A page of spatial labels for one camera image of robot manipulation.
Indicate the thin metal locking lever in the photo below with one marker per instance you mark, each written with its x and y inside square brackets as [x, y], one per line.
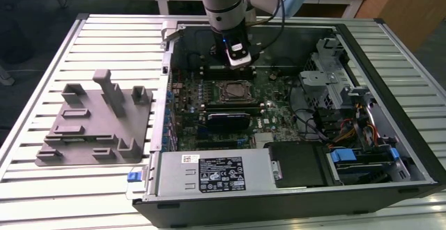
[237, 102]
[234, 81]

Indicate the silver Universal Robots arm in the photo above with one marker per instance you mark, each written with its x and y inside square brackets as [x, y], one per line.
[222, 13]

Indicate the CPU socket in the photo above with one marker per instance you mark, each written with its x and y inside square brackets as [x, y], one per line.
[219, 102]

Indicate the RAM slot white latches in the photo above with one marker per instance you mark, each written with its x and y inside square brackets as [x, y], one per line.
[215, 74]
[215, 68]

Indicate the black graphics card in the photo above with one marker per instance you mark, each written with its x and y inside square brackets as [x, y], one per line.
[227, 122]

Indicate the perforated metal drive cage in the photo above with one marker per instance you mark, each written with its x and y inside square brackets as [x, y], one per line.
[318, 79]

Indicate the green motherboard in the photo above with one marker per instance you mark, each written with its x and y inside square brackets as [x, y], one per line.
[278, 115]

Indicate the black expansion slot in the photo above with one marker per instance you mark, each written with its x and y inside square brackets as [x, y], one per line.
[215, 144]

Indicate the blue expansion slot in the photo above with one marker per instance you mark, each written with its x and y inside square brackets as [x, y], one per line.
[239, 143]

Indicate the silver chipset heatsink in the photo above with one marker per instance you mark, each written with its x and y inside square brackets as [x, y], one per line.
[264, 139]

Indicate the white barcode sticker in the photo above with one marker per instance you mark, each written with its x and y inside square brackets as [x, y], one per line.
[189, 159]

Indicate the grey parts rack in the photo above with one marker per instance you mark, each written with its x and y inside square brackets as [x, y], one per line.
[103, 125]

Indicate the black rating label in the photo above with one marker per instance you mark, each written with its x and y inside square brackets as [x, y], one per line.
[219, 173]

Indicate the black plastic shroud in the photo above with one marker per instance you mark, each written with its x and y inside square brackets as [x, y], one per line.
[295, 164]

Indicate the green RAM stick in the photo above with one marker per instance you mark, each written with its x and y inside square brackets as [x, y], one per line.
[87, 137]

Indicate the silver power supply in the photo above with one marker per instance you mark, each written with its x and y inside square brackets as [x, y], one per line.
[170, 177]

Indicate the hard disk in blue carrier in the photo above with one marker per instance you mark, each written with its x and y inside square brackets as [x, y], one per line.
[342, 156]

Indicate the blue case latch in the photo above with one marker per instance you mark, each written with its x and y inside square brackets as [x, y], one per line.
[134, 177]

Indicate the wooden cabinet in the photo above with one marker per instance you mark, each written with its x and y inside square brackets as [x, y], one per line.
[410, 5]

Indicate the pale chair base leg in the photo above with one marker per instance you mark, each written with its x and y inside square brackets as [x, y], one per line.
[6, 79]

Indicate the black PC case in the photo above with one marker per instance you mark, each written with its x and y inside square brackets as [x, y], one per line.
[243, 211]

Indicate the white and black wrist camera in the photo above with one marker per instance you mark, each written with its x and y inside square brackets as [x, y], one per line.
[238, 52]

